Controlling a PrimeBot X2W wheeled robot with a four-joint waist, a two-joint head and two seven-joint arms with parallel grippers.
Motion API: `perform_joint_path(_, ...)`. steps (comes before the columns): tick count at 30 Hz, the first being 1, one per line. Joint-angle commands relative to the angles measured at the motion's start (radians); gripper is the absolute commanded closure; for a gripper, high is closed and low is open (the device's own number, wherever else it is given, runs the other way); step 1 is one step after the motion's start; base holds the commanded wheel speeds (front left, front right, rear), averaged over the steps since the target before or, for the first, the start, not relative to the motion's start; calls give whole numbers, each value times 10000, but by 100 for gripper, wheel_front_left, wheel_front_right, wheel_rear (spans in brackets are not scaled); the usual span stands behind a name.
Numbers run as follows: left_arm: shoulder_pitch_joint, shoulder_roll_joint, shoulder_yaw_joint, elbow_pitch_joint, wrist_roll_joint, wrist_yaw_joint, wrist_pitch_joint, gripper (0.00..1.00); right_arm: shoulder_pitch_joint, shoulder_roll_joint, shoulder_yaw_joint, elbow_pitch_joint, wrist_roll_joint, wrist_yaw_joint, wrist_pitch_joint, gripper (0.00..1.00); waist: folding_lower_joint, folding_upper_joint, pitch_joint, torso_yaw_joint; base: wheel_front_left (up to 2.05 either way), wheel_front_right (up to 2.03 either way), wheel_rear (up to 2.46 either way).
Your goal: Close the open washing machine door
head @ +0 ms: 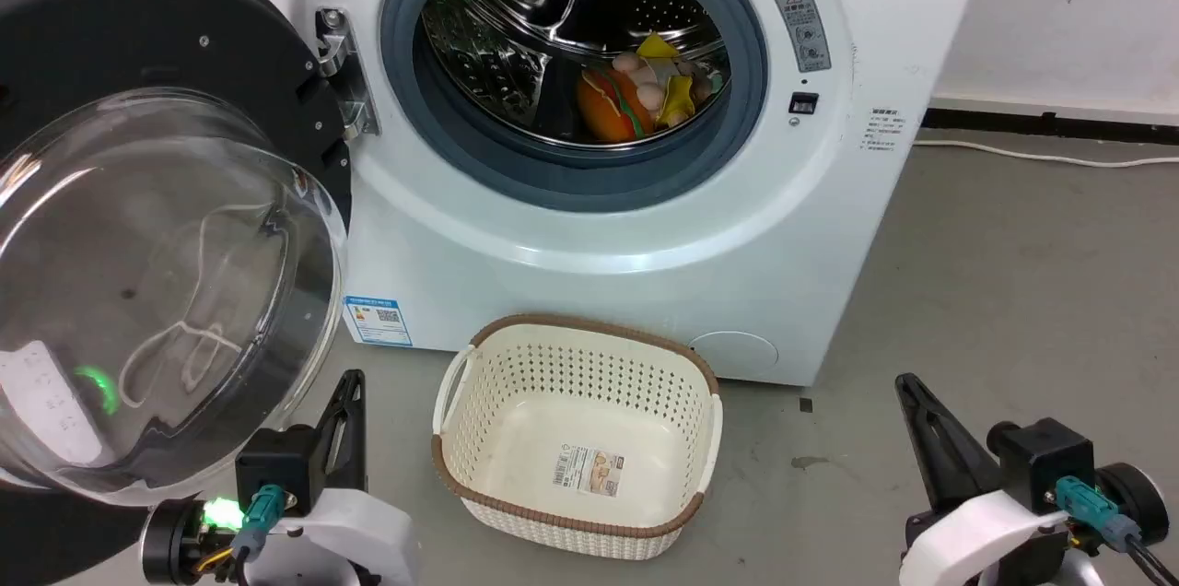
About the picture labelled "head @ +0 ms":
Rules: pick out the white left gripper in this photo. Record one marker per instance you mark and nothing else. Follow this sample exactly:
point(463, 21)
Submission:
point(359, 540)

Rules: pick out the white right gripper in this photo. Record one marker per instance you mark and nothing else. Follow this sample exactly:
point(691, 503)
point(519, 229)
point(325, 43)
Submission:
point(967, 540)

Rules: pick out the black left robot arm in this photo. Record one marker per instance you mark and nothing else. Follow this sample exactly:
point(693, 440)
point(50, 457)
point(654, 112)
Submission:
point(170, 540)

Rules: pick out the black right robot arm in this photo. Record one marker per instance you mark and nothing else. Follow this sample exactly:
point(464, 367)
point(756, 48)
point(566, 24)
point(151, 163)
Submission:
point(1138, 498)

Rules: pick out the white front-load washing machine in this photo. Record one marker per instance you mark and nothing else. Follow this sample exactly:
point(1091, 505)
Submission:
point(829, 227)

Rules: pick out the metal door hinge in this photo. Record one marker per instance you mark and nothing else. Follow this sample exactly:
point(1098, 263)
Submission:
point(345, 70)

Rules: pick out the black door latch slot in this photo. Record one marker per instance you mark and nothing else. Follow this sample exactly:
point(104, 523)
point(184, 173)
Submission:
point(803, 103)

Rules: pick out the black round glass washer door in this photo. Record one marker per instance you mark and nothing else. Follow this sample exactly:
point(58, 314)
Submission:
point(110, 33)

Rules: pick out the blue energy label sticker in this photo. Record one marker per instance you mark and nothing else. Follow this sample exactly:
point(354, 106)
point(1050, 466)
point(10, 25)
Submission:
point(378, 321)

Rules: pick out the cream plastic laundry basket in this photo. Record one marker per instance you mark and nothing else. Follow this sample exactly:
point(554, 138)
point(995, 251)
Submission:
point(516, 383)

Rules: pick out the round white filter cover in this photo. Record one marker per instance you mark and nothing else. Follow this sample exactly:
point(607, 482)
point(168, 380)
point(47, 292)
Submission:
point(737, 357)

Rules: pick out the paper product label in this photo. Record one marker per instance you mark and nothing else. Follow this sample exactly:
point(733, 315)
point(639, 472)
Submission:
point(587, 470)

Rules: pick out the white text sticker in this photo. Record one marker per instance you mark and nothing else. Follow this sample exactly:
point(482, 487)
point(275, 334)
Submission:
point(884, 130)

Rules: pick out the black baseboard strip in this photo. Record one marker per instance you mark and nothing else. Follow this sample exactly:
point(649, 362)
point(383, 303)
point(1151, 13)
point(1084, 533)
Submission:
point(1059, 125)

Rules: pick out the orange burger plush toy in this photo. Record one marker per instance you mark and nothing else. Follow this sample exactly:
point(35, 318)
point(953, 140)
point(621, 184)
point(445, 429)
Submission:
point(610, 111)

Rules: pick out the stainless steel washer drum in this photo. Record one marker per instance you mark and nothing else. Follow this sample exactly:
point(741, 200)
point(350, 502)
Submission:
point(516, 24)

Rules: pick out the grey warning label sticker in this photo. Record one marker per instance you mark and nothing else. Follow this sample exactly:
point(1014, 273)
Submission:
point(803, 29)

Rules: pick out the yellow dressed doll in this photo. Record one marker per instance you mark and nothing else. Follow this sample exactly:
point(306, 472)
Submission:
point(677, 93)

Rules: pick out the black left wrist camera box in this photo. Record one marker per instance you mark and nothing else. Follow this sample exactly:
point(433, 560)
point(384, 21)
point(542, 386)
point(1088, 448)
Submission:
point(276, 466)

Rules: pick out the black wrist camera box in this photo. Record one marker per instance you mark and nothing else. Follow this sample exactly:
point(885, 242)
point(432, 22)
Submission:
point(276, 466)
point(1041, 462)

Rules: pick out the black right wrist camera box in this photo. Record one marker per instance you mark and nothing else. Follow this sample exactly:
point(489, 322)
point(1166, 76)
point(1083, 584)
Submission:
point(1041, 462)

